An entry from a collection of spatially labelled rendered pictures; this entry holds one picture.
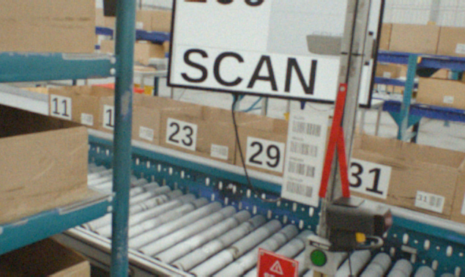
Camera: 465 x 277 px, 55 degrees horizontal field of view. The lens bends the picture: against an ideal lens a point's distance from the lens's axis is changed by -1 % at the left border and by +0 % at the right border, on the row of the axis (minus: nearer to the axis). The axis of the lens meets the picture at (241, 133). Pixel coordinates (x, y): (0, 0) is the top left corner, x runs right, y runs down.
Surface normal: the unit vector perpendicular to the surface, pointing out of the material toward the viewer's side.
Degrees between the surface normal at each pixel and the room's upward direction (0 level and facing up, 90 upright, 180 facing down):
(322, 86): 86
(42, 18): 91
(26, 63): 90
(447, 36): 90
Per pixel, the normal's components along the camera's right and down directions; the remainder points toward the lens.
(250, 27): -0.20, 0.11
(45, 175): 0.84, 0.19
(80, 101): -0.51, 0.14
